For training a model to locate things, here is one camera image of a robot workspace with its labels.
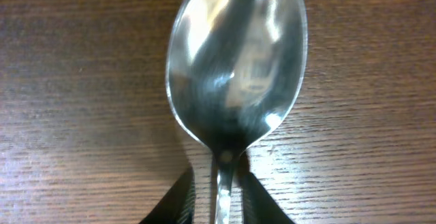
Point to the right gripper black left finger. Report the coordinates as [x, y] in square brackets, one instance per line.
[177, 206]

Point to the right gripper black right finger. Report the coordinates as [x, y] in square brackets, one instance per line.
[258, 206]

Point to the large metal spoon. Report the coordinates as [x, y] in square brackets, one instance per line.
[234, 69]

